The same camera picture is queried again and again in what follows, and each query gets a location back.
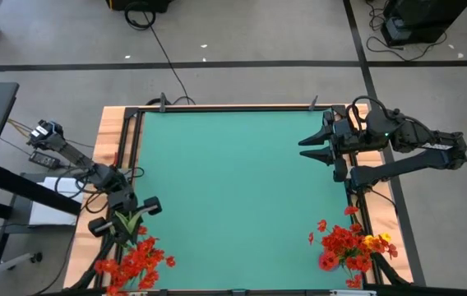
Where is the black equipment case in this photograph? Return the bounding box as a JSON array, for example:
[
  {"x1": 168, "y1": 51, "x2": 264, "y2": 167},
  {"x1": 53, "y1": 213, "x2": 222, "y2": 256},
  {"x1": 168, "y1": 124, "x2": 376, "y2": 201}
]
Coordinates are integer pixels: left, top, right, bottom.
[{"x1": 105, "y1": 0, "x2": 175, "y2": 13}]

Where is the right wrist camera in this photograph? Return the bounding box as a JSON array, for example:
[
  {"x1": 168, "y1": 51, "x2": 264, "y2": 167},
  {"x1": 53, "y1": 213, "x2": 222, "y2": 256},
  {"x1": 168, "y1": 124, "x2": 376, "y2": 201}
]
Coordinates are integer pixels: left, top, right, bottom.
[{"x1": 334, "y1": 118, "x2": 358, "y2": 141}]

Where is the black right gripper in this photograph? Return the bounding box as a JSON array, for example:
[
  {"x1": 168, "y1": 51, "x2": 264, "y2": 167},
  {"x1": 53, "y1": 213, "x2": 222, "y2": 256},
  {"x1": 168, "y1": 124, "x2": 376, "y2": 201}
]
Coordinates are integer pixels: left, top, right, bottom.
[{"x1": 298, "y1": 107, "x2": 368, "y2": 184}]

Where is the small red flower bunch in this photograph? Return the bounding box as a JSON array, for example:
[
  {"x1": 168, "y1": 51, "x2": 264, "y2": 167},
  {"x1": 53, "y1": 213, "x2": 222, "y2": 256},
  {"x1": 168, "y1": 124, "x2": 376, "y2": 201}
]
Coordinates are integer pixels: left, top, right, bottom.
[
  {"x1": 122, "y1": 224, "x2": 177, "y2": 291},
  {"x1": 93, "y1": 257, "x2": 130, "y2": 296}
]

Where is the black floor cable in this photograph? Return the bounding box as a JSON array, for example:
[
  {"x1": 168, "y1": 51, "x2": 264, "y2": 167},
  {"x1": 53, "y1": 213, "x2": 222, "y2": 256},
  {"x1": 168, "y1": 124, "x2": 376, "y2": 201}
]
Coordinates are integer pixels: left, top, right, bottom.
[{"x1": 124, "y1": 0, "x2": 197, "y2": 106}]

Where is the large red flower bunch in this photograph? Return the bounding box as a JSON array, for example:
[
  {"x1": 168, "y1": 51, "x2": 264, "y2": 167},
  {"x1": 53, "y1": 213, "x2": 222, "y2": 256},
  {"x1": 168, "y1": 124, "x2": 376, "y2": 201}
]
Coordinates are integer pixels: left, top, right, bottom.
[{"x1": 307, "y1": 205, "x2": 400, "y2": 289}]

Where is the white box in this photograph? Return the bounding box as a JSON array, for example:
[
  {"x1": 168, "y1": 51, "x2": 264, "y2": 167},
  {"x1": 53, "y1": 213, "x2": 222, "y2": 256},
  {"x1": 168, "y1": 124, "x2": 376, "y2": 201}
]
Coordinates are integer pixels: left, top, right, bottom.
[{"x1": 27, "y1": 176, "x2": 85, "y2": 227}]

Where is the teal table mat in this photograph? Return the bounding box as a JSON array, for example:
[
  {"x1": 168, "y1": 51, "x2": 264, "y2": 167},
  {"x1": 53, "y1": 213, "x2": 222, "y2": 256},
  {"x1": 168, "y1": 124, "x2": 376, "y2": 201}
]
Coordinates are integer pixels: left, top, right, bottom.
[{"x1": 133, "y1": 109, "x2": 356, "y2": 291}]

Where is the black power adapter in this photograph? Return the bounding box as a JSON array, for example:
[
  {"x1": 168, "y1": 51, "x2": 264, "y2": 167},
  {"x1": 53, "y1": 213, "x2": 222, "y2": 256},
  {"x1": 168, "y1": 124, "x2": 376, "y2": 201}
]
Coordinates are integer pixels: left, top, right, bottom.
[{"x1": 27, "y1": 150, "x2": 62, "y2": 170}]

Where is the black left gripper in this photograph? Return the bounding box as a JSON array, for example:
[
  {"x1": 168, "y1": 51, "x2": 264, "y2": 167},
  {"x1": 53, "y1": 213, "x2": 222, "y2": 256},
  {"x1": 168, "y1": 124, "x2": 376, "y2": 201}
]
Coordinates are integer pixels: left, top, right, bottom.
[{"x1": 87, "y1": 189, "x2": 164, "y2": 247}]

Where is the black computer tower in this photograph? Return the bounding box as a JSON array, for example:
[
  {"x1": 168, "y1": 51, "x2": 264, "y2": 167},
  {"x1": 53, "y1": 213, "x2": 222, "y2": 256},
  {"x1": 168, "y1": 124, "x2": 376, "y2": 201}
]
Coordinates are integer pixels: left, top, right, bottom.
[{"x1": 381, "y1": 0, "x2": 467, "y2": 47}]

